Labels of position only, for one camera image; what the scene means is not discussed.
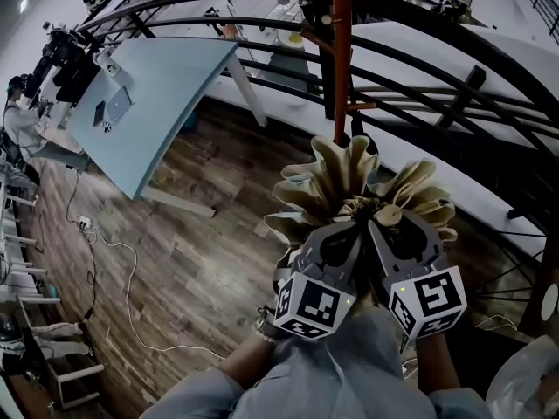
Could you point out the brown wooden coat rack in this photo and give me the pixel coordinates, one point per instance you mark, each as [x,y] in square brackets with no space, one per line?
[342,59]

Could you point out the person's right forearm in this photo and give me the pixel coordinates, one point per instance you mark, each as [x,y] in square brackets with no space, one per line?
[436,365]

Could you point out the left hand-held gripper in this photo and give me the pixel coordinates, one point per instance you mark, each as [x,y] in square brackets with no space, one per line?
[314,306]

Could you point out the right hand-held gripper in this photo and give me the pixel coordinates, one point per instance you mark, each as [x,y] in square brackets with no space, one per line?
[432,297]

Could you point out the beige cloth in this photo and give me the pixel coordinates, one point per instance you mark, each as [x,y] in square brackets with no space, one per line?
[336,177]

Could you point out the person's light blue shirt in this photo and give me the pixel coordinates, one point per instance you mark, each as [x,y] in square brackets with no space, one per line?
[332,386]

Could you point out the black metal railing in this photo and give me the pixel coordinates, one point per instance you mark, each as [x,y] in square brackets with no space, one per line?
[458,50]

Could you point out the dark tablet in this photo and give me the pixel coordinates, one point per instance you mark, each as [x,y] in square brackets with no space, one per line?
[99,114]

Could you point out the metal wristwatch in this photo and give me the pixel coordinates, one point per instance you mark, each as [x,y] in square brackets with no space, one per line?
[264,321]

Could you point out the white framed wooden desk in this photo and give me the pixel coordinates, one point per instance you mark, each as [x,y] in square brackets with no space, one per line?
[70,386]

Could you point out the black backpack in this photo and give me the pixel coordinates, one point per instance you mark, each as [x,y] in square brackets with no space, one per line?
[76,77]

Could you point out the round white plate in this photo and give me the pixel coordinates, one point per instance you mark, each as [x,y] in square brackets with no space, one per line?
[551,301]

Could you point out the silver closed laptop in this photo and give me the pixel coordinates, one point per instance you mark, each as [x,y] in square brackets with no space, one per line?
[119,103]

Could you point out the small white device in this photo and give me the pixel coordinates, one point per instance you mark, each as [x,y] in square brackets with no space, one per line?
[112,66]

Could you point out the white power strip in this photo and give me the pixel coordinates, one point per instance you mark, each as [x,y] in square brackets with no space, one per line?
[84,223]

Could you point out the person's left forearm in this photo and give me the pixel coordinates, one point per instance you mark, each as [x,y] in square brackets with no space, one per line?
[249,362]

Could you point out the light blue table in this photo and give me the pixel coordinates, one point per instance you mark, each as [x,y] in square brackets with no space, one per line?
[161,94]

